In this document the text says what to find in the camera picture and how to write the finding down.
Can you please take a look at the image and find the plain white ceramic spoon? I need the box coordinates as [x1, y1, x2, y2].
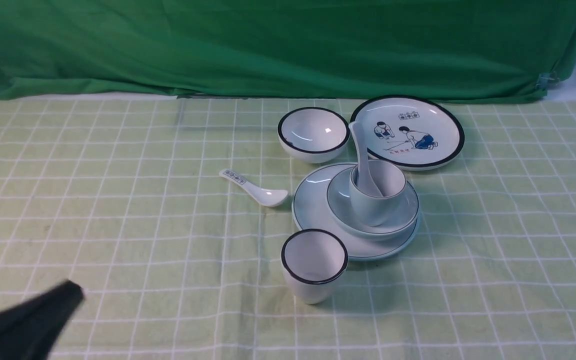
[349, 121, 383, 198]

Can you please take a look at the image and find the wide pale green bowl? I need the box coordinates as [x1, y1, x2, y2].
[326, 167, 420, 242]

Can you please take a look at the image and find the pale green rimmed cup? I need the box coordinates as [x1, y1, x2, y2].
[349, 159, 408, 227]

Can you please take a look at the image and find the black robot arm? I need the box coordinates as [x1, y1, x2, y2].
[0, 279, 85, 360]

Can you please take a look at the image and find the large pale green plate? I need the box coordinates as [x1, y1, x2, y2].
[292, 162, 422, 261]

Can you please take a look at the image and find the small black-rimmed white bowl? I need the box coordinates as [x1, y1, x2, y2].
[277, 107, 351, 164]

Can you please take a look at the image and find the black-rimmed white cup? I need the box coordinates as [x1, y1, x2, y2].
[280, 228, 349, 305]

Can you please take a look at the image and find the illustrated black-rimmed plate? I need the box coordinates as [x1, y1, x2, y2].
[350, 95, 466, 171]

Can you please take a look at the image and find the green backdrop cloth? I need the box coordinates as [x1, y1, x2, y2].
[0, 0, 576, 104]

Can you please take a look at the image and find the metal clip on backdrop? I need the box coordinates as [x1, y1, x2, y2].
[535, 71, 562, 91]

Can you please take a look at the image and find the printed-handle white spoon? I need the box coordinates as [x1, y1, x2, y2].
[219, 168, 290, 208]

